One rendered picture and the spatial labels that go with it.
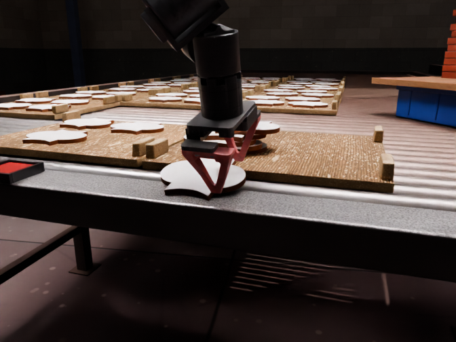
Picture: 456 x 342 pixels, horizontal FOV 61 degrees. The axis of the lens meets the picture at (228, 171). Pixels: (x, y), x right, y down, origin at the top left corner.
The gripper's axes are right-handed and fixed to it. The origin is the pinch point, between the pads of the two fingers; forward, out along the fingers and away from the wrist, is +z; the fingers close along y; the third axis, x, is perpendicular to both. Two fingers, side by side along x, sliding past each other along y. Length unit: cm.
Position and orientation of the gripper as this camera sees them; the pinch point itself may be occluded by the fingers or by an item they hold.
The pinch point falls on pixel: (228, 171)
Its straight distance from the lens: 56.7
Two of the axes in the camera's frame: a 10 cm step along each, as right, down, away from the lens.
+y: -3.5, 4.8, -8.1
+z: 0.8, 8.7, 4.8
